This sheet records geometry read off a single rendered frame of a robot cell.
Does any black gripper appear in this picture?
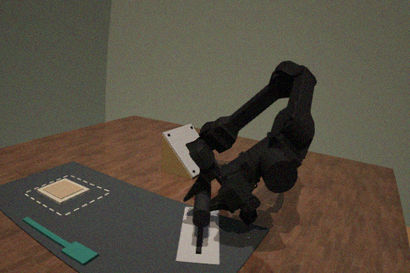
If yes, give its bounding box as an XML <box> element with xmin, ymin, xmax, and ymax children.
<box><xmin>183</xmin><ymin>140</ymin><xmax>262</xmax><ymax>226</ymax></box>

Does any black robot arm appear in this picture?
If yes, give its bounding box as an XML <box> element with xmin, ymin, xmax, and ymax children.
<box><xmin>186</xmin><ymin>60</ymin><xmax>317</xmax><ymax>215</ymax></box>

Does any green flat trowel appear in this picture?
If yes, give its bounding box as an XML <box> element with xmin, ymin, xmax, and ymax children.
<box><xmin>22</xmin><ymin>217</ymin><xmax>99</xmax><ymax>266</ymax></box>

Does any beige square tile with dark centre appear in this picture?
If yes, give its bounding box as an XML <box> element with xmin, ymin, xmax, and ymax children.
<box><xmin>36</xmin><ymin>179</ymin><xmax>90</xmax><ymax>205</ymax></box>

